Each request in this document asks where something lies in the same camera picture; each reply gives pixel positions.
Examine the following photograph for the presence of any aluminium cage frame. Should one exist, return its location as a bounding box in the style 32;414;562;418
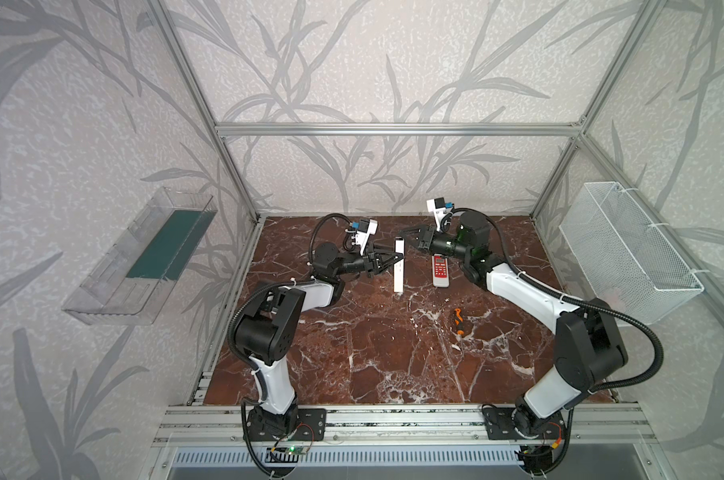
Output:
144;0;724;337

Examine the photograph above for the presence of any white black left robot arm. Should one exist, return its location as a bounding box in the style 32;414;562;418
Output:
227;242;404;441

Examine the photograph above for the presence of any clear plastic wall tray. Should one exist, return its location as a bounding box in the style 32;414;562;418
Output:
62;187;218;326

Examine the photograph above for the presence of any green circuit board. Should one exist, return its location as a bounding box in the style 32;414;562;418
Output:
269;444;312;457

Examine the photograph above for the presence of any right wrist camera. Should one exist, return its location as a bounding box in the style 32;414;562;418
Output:
427;197;454;232

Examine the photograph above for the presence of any white wire mesh basket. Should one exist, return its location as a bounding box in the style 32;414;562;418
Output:
560;181;704;325

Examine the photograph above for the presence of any red white remote control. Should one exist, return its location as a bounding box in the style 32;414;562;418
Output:
432;254;450;288

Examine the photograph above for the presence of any orange black small tool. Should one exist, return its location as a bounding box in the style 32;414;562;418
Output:
452;308;466;336

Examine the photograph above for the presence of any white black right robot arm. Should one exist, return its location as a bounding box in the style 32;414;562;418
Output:
401;211;628;438

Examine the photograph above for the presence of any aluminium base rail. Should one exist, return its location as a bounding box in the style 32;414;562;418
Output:
152;403;659;447

